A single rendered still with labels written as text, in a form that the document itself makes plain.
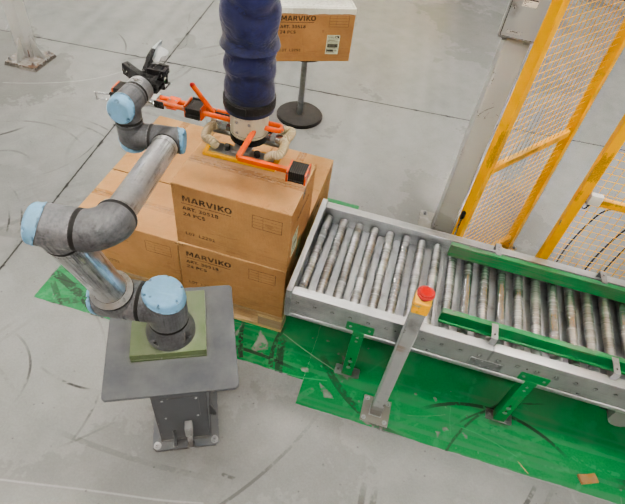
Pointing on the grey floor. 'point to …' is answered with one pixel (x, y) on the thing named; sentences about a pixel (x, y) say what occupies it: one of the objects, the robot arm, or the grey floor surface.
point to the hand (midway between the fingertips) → (162, 59)
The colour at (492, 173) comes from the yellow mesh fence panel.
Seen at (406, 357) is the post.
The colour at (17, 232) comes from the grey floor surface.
